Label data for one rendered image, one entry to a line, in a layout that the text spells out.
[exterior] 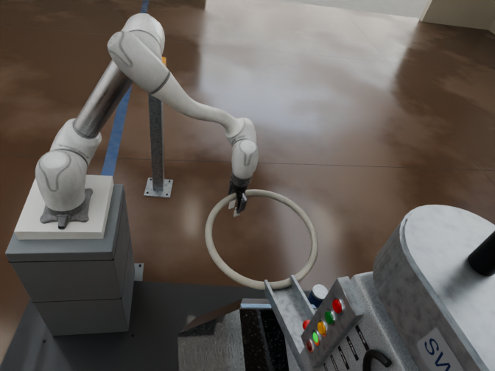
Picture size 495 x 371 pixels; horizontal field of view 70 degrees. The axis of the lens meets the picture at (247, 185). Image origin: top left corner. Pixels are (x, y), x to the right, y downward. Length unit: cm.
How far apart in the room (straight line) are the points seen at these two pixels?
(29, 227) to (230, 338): 91
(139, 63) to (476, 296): 100
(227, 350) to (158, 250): 126
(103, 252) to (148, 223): 112
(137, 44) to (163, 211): 176
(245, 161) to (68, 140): 72
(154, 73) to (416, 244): 88
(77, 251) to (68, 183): 29
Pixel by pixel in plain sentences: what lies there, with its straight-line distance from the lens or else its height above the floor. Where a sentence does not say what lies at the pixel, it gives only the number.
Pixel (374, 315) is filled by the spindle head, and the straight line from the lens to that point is 70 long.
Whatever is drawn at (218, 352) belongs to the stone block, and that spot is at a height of 72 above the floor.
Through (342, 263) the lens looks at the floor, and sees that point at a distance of 272.
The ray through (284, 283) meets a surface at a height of 89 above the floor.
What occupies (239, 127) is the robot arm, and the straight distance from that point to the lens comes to 148.
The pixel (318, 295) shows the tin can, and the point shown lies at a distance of 233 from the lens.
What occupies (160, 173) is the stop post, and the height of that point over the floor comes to 20.
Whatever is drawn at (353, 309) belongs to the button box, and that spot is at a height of 149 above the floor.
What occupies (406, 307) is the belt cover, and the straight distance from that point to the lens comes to 62.
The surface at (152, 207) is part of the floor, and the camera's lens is 277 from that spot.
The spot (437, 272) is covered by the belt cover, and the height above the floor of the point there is 167.
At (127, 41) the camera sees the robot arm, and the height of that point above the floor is 161.
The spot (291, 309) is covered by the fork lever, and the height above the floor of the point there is 90.
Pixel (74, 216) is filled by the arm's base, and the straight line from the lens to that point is 162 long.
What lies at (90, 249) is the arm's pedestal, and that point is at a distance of 159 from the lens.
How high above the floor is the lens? 208
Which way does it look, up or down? 44 degrees down
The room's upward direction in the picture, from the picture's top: 12 degrees clockwise
